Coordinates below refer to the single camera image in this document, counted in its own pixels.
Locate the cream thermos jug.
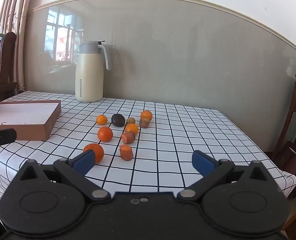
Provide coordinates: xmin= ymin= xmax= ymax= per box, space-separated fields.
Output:
xmin=75 ymin=41 xmax=110 ymax=103

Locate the dark purple round fruit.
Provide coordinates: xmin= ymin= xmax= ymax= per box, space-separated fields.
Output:
xmin=111 ymin=114 xmax=125 ymax=127

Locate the beige curtain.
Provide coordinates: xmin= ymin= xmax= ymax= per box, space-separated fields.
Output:
xmin=0 ymin=0 xmax=36 ymax=93

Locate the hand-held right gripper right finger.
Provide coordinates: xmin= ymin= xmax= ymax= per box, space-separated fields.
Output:
xmin=177 ymin=150 xmax=279 ymax=202

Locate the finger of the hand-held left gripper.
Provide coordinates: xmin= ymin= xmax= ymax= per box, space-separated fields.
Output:
xmin=0 ymin=128 xmax=17 ymax=162

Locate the shallow brown cardboard box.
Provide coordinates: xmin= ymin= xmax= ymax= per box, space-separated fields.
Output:
xmin=0 ymin=100 xmax=62 ymax=141

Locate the checkered white tablecloth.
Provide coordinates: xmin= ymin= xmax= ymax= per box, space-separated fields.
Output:
xmin=0 ymin=91 xmax=296 ymax=205

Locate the orange carrot piece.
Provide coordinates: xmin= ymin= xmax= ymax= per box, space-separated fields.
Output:
xmin=121 ymin=131 xmax=136 ymax=144

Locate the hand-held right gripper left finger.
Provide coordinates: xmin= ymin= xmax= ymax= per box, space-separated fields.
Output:
xmin=13 ymin=149 xmax=111 ymax=202

